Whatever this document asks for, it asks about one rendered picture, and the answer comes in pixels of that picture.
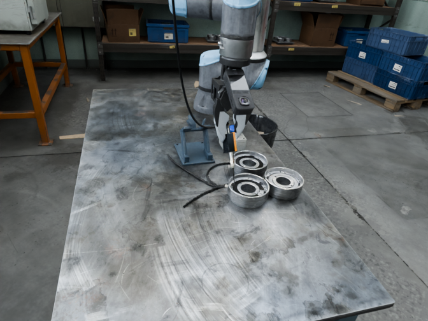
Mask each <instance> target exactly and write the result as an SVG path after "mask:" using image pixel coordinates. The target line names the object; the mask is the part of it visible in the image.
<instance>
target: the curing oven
mask: <svg viewBox="0 0 428 321"><path fill-rule="evenodd" d="M47 19H48V8H47V5H46V0H0V30H6V31H25V33H26V35H31V34H32V33H31V31H32V30H34V29H35V28H36V27H37V26H39V25H40V23H45V21H44V20H47Z"/></svg>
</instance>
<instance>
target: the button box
mask: <svg viewBox="0 0 428 321"><path fill-rule="evenodd" d="M219 144H220V146H221V147H222V150H224V148H223V143H222V142H221V141H220V140H219ZM237 144H238V150H239V151H242V150H245V148H246V138H245V137H244V135H243V133H241V134H240V136H239V138H238V139H237Z"/></svg>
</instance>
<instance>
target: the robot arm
mask: <svg viewBox="0 0 428 321"><path fill-rule="evenodd" d="M270 2H271V0H175V13H176V16H180V17H185V18H187V17H190V18H201V19H208V20H218V21H222V23H221V31H220V41H219V42H218V46H220V49H219V50H209V51H206V52H203V53H202V54H201V57H200V64H199V89H198V91H197V94H196V97H195V99H194V109H195V110H196V111H198V112H200V113H204V114H208V115H213V116H214V123H215V127H216V130H217V135H218V138H219V140H220V141H221V142H222V143H223V142H224V141H225V132H226V130H227V129H226V123H227V122H228V121H229V115H228V114H227V112H228V111H229V110H230V109H232V112H233V121H234V124H235V125H234V132H235V133H236V138H237V139H238V138H239V136H240V134H241V133H242V132H243V129H244V128H245V125H246V124H247V122H248V119H249V118H250V115H251V114H252V112H253V109H254V108H255V105H254V102H253V99H252V95H251V92H250V90H251V89H255V90H259V89H261V88H262V86H263V84H264V80H265V78H266V74H267V71H268V67H269V60H268V59H266V57H267V55H266V53H265V51H264V42H265V37H266V29H267V24H268V15H269V7H270Z"/></svg>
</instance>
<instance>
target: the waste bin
mask: <svg viewBox="0 0 428 321"><path fill-rule="evenodd" d="M248 121H249V122H250V123H251V124H252V125H253V127H254V128H255V129H256V131H257V132H264V134H260V135H261V136H262V138H263V139H264V141H265V142H266V143H267V144H268V145H269V146H270V148H272V147H273V144H274V141H275V137H276V132H277V130H278V126H277V124H276V122H274V121H273V120H271V119H270V118H267V117H265V116H262V115H258V114H253V113H252V114H251V115H250V118H249V119H248Z"/></svg>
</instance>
